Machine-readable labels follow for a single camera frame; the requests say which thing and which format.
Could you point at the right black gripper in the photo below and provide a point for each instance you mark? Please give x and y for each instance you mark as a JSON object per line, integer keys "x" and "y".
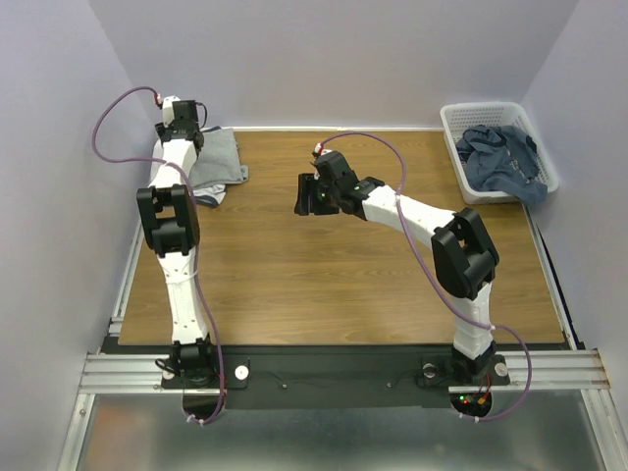
{"x": 305, "y": 194}

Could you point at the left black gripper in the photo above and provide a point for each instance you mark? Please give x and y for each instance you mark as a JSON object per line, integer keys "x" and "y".
{"x": 161, "y": 130}

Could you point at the grey tank top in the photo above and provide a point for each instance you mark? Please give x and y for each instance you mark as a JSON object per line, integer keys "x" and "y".
{"x": 218, "y": 161}

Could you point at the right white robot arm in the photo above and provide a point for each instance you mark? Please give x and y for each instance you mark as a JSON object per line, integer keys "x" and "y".
{"x": 465, "y": 258}

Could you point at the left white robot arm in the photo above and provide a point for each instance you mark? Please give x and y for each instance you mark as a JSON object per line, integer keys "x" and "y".
{"x": 170, "y": 225}

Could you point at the folded white tank top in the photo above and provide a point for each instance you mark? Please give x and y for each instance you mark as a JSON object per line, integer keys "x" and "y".
{"x": 158, "y": 153}

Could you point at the blue tank top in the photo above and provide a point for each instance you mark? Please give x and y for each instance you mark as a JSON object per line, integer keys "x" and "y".
{"x": 502, "y": 159}

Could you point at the white plastic basket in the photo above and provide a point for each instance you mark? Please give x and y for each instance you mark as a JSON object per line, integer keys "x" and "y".
{"x": 457, "y": 118}

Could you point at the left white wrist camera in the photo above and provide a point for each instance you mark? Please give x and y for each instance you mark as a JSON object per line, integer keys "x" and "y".
{"x": 166, "y": 105}

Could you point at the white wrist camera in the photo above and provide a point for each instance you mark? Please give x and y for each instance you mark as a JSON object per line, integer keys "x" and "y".
{"x": 319, "y": 150}
{"x": 166, "y": 105}

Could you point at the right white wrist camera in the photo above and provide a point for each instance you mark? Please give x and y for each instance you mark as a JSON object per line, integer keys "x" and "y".
{"x": 319, "y": 150}

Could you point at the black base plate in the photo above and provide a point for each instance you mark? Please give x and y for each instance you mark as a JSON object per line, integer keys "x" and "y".
{"x": 332, "y": 376}

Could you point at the aluminium frame rail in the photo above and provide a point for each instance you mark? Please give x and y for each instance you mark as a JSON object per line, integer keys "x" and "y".
{"x": 556, "y": 413}

